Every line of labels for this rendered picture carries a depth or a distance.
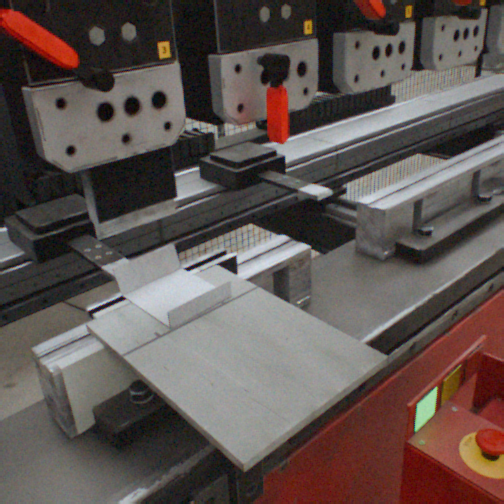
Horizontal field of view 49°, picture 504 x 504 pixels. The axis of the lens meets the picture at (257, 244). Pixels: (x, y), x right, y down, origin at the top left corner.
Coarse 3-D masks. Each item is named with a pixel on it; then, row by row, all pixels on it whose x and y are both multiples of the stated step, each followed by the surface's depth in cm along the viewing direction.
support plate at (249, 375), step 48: (240, 288) 65; (96, 336) 58; (144, 336) 57; (192, 336) 57; (240, 336) 56; (288, 336) 56; (336, 336) 55; (192, 384) 50; (240, 384) 50; (288, 384) 49; (336, 384) 49; (240, 432) 45; (288, 432) 45
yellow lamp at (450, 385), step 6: (456, 372) 75; (450, 378) 74; (456, 378) 76; (444, 384) 74; (450, 384) 75; (456, 384) 77; (444, 390) 74; (450, 390) 76; (456, 390) 77; (444, 396) 75; (450, 396) 76; (444, 402) 76
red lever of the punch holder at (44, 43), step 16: (0, 16) 40; (16, 16) 40; (16, 32) 41; (32, 32) 41; (48, 32) 42; (32, 48) 42; (48, 48) 42; (64, 48) 43; (64, 64) 44; (80, 64) 45; (80, 80) 47; (96, 80) 45; (112, 80) 46
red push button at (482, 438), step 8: (480, 432) 68; (488, 432) 68; (496, 432) 68; (480, 440) 67; (488, 440) 67; (496, 440) 67; (480, 448) 67; (488, 448) 66; (496, 448) 66; (488, 456) 68; (496, 456) 67
